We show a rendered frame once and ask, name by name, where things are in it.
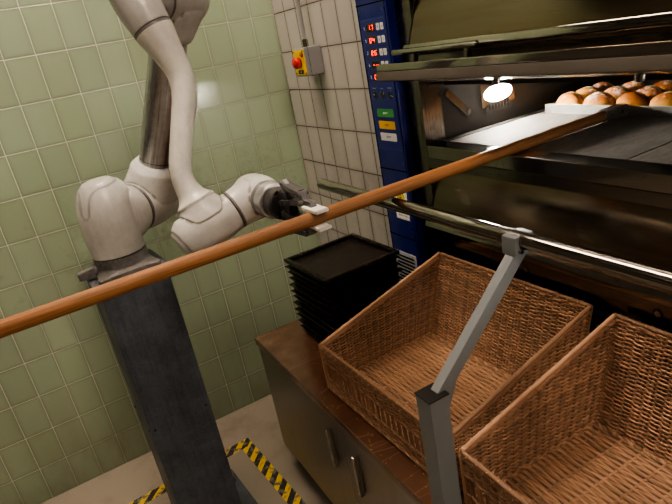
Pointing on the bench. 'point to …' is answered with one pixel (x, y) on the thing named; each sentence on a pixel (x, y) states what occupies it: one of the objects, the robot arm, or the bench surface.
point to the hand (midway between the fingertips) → (316, 217)
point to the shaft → (277, 231)
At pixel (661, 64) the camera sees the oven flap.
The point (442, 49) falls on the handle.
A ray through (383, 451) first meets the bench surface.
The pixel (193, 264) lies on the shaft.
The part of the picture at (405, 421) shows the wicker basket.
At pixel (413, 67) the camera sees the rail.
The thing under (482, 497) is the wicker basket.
